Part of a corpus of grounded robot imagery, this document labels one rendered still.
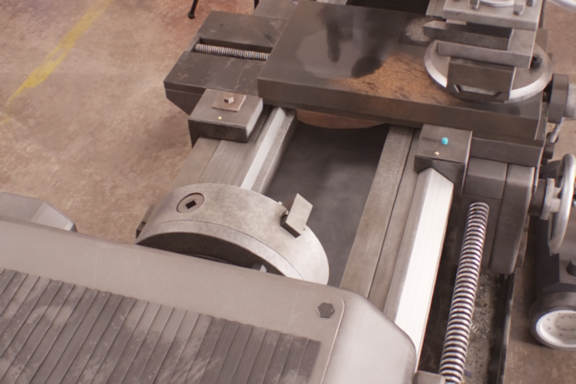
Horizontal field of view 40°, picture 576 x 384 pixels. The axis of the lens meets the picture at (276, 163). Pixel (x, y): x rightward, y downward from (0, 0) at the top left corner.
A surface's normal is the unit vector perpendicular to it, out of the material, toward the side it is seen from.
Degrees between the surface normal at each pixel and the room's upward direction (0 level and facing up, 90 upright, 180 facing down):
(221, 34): 0
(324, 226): 15
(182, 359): 0
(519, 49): 0
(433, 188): 36
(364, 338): 45
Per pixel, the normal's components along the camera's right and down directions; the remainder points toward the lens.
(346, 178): -0.06, -0.56
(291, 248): 0.67, -0.38
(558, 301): -0.45, -0.70
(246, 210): 0.22, -0.66
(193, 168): -0.04, -0.74
